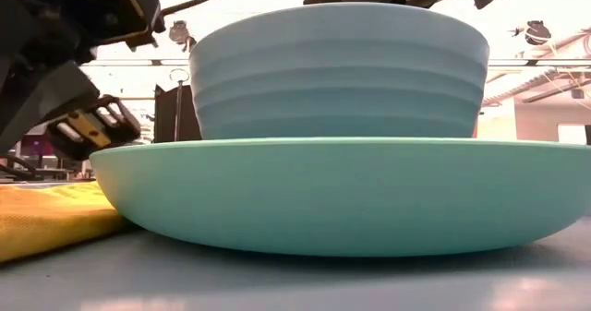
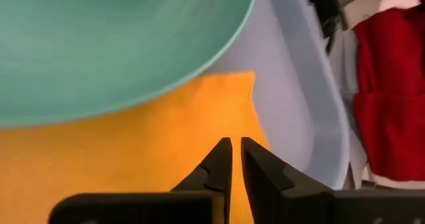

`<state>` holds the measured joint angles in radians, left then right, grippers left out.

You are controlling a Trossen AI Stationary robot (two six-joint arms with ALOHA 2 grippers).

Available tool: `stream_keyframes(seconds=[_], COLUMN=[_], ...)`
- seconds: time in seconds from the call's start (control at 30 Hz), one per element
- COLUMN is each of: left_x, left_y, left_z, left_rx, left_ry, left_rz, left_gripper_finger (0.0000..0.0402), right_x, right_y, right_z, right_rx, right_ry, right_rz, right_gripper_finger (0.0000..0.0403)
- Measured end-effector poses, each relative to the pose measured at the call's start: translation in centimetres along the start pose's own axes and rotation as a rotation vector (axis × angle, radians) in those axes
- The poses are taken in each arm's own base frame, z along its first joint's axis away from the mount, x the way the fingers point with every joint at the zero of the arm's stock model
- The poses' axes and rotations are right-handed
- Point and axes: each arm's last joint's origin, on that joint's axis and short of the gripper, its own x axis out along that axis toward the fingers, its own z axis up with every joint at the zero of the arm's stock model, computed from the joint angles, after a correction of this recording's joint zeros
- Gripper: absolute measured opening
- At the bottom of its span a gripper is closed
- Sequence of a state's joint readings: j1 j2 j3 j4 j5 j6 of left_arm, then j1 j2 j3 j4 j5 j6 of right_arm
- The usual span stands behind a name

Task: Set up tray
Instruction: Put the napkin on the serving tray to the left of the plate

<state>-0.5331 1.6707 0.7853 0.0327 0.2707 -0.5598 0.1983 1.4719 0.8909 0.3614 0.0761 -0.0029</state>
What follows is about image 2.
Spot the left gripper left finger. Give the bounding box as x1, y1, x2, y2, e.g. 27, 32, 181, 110
48, 136, 233, 224

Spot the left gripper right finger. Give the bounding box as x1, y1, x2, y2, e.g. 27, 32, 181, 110
240, 136, 425, 224

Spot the yellow cloth napkin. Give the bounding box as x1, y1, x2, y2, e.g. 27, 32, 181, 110
0, 70, 270, 224

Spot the blue plastic tray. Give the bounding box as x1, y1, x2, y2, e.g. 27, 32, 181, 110
199, 0, 352, 191

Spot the teal plate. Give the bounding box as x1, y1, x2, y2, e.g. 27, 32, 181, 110
0, 0, 260, 128

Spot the red cloth object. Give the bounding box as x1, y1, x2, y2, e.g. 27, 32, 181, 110
351, 3, 425, 182

